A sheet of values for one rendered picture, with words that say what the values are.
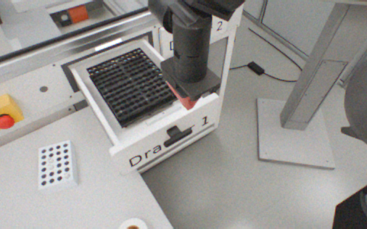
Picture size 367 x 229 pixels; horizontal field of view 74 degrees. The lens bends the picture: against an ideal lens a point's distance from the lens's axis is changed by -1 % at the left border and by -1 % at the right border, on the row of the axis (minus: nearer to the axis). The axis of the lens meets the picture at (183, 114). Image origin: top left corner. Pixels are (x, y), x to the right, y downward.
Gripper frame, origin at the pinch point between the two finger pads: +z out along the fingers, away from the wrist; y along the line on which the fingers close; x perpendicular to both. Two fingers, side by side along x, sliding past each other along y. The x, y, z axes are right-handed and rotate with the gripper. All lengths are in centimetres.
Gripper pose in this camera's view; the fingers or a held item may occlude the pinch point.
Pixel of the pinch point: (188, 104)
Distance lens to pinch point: 50.2
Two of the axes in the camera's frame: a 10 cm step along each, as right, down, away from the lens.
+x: -8.2, 4.5, -3.5
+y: -5.7, -6.6, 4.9
